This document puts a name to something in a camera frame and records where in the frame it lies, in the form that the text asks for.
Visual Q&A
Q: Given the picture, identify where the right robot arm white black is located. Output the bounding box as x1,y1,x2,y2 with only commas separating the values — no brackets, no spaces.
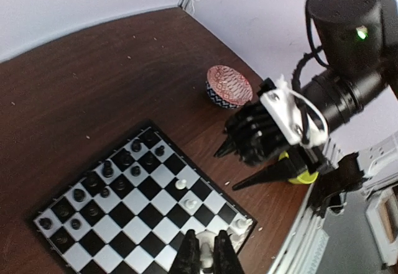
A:
215,0,397,190

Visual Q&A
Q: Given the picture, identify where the white knight chess piece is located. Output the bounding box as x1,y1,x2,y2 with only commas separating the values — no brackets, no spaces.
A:
196,230,216,273

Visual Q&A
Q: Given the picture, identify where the patterned blue red bowl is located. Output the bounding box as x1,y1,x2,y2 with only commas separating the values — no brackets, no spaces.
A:
205,65,253,109

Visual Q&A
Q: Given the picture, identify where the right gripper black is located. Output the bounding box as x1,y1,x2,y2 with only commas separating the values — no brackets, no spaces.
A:
213,101,331,191

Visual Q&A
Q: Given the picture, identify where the white pawn far right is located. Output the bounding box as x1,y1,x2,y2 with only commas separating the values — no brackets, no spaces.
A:
175,179,187,190

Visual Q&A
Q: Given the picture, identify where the black white chessboard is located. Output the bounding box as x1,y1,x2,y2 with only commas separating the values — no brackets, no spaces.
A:
32,120,257,273

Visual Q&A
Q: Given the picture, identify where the white pawn right side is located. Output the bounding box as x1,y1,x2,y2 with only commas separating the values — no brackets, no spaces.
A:
183,199,198,210

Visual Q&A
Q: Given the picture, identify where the black pawn chess piece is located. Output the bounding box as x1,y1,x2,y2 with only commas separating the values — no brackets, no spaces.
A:
70,218,81,231

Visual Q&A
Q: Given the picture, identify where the white pawn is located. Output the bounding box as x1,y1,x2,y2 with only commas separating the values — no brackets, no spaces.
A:
175,179,187,190
183,199,198,210

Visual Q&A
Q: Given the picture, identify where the black rook chess piece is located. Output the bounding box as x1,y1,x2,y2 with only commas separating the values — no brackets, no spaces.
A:
39,217,53,230

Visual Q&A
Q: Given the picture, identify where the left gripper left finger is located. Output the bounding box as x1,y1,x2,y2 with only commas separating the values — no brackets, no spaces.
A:
169,229,200,274

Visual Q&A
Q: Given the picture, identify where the yellow-green bowl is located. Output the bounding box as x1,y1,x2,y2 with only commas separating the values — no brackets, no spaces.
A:
288,170,319,185

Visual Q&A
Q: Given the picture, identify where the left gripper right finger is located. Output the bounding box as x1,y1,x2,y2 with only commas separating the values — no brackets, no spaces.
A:
213,230,244,274

